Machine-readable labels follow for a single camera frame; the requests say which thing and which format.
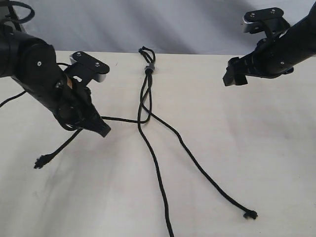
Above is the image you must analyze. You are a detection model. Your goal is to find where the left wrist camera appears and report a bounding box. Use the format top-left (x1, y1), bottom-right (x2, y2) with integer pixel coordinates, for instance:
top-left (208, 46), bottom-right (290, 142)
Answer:
top-left (67, 51), bottom-right (110, 85)

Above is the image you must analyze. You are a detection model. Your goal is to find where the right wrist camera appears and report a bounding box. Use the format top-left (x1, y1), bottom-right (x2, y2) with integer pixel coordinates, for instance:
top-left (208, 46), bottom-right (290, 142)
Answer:
top-left (242, 7), bottom-right (290, 37)

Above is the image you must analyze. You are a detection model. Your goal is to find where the black stand pole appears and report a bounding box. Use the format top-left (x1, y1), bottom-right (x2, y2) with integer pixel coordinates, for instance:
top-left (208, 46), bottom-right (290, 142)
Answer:
top-left (4, 0), bottom-right (18, 20)

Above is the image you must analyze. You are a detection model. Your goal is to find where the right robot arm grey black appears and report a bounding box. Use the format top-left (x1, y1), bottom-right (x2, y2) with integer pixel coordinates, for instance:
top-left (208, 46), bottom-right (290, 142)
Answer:
top-left (223, 5), bottom-right (316, 86)

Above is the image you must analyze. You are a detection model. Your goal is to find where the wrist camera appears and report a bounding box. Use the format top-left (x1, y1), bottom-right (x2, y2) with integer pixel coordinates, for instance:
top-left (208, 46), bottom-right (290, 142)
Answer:
top-left (67, 51), bottom-right (110, 85)
top-left (242, 7), bottom-right (290, 37)

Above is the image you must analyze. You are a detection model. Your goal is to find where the grey cable connector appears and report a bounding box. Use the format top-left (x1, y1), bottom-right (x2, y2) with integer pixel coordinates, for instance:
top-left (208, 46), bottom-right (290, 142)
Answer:
top-left (145, 63), bottom-right (155, 74)

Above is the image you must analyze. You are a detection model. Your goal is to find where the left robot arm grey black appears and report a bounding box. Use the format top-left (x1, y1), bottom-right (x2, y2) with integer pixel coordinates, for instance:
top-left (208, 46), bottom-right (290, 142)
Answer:
top-left (0, 23), bottom-right (111, 137)

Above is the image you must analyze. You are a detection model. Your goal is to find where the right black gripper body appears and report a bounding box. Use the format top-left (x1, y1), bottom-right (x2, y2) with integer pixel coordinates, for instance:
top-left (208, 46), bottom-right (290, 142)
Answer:
top-left (227, 37), bottom-right (296, 79)

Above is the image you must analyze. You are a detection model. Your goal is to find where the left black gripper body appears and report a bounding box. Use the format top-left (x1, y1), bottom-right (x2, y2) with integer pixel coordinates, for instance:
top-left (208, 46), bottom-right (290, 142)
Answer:
top-left (41, 71), bottom-right (96, 130)

